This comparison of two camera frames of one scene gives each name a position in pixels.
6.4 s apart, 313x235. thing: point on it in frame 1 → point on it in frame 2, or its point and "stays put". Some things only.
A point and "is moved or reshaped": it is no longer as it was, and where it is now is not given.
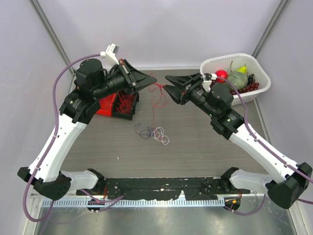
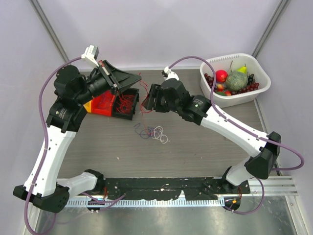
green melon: (239, 81) stays put
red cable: (161, 86) is moved or reshaped
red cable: (125, 103) stays put
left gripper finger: (138, 79) → (122, 79)
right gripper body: (195, 94) → (161, 105)
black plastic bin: (125, 104) stays put
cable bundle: (157, 133) stays put
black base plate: (163, 188) stays put
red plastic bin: (105, 105) stays put
